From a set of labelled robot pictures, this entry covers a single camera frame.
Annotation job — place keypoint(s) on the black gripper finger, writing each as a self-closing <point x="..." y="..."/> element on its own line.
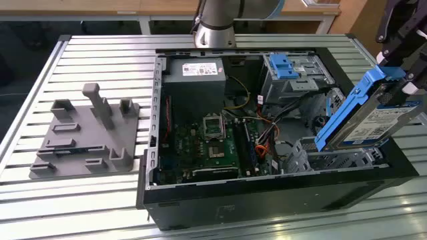
<point x="388" y="15"/>
<point x="418" y="67"/>

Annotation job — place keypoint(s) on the hard disk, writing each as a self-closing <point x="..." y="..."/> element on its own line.
<point x="367" y="125"/>

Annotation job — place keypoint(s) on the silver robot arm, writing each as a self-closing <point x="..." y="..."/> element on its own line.
<point x="216" y="25"/>

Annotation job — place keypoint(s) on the metal disk bay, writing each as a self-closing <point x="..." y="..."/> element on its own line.
<point x="333" y="160"/>

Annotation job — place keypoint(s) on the blue drive cage latch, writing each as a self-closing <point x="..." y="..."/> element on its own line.
<point x="283" y="67"/>

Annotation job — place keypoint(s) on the metal drive cage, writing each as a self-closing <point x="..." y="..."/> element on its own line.
<point x="283" y="90"/>

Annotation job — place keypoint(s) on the RAM stick with blue chips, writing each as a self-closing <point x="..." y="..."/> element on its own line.
<point x="251" y="147"/>

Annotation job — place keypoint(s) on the CPU socket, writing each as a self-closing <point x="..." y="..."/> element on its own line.
<point x="213" y="125"/>

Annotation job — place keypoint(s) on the grey power supply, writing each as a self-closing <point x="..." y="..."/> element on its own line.
<point x="193" y="92"/>

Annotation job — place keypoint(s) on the square brown chipset chip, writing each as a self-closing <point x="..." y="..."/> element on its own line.
<point x="217" y="150"/>

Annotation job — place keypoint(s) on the black PC case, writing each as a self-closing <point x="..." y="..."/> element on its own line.
<point x="267" y="200"/>

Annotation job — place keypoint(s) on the black graphics card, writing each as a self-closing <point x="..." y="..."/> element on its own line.
<point x="213" y="173"/>

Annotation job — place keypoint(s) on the green motherboard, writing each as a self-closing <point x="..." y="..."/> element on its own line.
<point x="187" y="150"/>

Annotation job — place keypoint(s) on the wooden desk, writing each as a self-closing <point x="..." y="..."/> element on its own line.
<point x="100" y="6"/>

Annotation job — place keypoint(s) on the grey parts rack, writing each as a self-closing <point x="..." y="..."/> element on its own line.
<point x="83" y="130"/>

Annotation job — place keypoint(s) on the RAM stick in rack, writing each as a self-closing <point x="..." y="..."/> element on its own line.
<point x="71" y="151"/>

